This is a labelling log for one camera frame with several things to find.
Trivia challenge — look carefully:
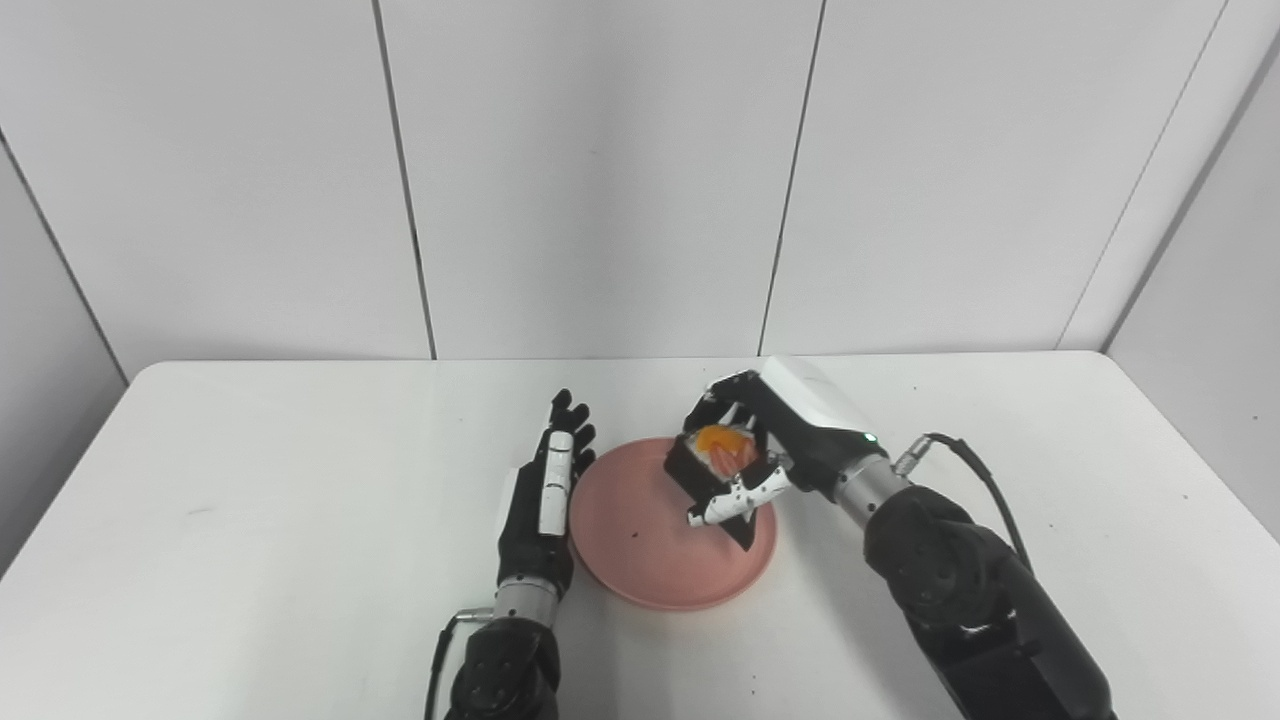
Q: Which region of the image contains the fruit topped cake slice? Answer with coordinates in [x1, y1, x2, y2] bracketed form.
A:
[663, 423, 764, 552]

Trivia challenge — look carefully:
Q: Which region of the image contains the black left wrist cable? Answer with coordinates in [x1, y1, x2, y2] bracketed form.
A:
[424, 607, 497, 720]

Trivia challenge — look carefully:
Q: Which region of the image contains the pink round plate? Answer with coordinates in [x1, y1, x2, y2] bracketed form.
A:
[568, 436, 780, 613]

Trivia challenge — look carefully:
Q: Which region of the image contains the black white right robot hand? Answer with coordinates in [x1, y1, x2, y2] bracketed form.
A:
[682, 356, 888, 529]

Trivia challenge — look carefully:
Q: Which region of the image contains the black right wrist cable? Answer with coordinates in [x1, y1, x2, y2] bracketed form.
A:
[892, 432, 1032, 573]

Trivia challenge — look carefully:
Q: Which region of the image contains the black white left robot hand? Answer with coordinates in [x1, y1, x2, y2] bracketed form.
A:
[496, 388, 599, 602]

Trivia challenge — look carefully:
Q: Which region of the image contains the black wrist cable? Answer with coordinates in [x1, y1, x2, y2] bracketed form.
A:
[892, 432, 1032, 573]
[424, 607, 497, 720]

